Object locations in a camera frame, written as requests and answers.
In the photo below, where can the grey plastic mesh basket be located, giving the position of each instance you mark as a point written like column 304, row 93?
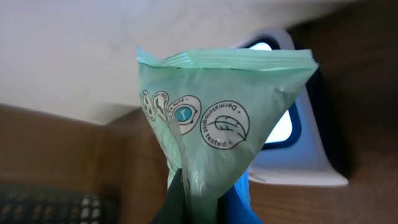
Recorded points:
column 34, row 204

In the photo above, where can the white barcode scanner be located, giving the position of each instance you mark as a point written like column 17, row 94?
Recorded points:
column 305, row 147

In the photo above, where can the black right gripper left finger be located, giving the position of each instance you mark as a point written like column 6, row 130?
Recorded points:
column 173, row 209

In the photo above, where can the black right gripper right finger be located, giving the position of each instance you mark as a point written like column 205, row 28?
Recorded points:
column 234, row 206

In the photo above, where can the mint green wipes pack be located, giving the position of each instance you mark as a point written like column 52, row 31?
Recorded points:
column 212, row 110

